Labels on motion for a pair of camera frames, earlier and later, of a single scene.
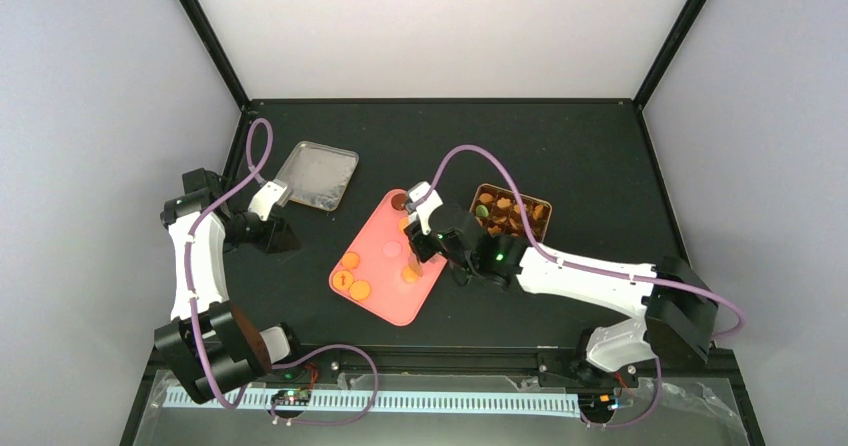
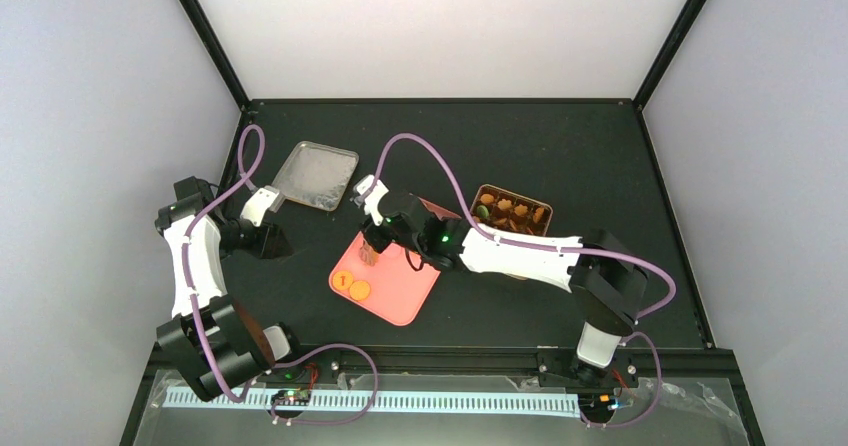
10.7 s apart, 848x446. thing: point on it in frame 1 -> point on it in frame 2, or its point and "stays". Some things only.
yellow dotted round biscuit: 359,290 stays
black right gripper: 421,251 -> 375,241
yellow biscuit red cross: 342,280 stays
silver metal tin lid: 318,174 stays
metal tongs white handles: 415,265 -> 368,255
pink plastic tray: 374,270 stays
